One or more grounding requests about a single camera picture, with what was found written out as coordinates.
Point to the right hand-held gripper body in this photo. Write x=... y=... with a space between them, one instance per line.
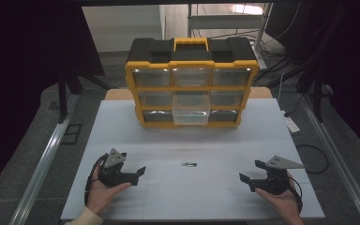
x=276 y=181

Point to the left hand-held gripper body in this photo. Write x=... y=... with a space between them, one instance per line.
x=114 y=173

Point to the clear plastic organizer drawer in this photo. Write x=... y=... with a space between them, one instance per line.
x=190 y=113

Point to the person's right hand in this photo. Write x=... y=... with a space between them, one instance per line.
x=286 y=203

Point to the person's left hand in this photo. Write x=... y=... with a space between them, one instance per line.
x=101 y=193

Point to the white tag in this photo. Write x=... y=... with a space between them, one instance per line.
x=291 y=124

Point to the wooden table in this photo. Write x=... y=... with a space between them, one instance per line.
x=118 y=94

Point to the black stand leg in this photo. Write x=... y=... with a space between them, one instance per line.
x=317 y=97
x=63 y=97

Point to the set of clear drawers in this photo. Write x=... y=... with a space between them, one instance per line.
x=152 y=78

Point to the yellow black drawer organizer cabinet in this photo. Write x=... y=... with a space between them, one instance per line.
x=187 y=56

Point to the dark curtain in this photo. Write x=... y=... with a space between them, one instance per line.
x=22 y=78
x=353 y=78

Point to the grey metal shelf stand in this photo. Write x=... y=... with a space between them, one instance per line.
x=225 y=22

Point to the aluminium frame rail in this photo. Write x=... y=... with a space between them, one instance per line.
x=337 y=162
x=48 y=150

